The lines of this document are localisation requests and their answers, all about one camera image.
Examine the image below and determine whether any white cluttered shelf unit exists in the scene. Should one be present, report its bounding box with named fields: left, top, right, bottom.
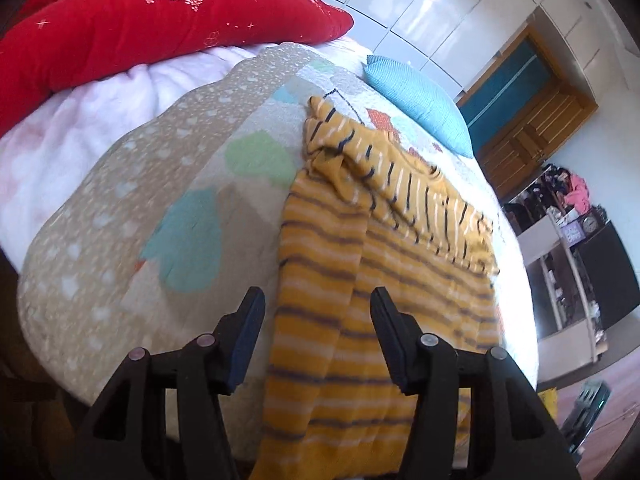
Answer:
left=502, top=160, right=640, bottom=366

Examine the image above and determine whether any pink cloth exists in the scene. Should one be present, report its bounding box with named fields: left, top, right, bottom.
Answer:
left=567, top=172, right=592, bottom=214

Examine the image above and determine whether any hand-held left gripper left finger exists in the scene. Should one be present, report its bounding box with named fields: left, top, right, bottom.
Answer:
left=47, top=286, right=267, bottom=480

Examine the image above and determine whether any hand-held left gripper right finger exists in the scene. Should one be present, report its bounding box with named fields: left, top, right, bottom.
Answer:
left=369, top=286, right=583, bottom=480

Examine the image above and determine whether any white glossy wardrobe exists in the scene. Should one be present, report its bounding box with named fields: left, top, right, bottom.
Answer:
left=260, top=0, right=626, bottom=101

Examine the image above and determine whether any blue textured pillow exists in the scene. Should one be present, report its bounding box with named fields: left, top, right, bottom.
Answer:
left=362, top=55, right=475, bottom=158

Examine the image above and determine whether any white fluffy blanket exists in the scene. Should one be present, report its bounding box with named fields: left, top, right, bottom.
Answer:
left=0, top=42, right=261, bottom=261

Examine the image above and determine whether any wooden door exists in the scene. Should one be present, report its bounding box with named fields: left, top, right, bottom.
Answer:
left=457, top=27, right=598, bottom=201

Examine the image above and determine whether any yellow striped sweater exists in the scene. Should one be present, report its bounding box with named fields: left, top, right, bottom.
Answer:
left=248, top=95, right=501, bottom=480

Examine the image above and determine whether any beige heart-patterned quilt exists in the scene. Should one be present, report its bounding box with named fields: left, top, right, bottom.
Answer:
left=17, top=42, right=540, bottom=461

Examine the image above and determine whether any red embroidered blanket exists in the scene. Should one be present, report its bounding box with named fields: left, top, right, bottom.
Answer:
left=0, top=0, right=355, bottom=133

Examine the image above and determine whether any teal hanging cloth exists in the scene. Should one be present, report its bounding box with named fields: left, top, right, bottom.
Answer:
left=460, top=40, right=553, bottom=153

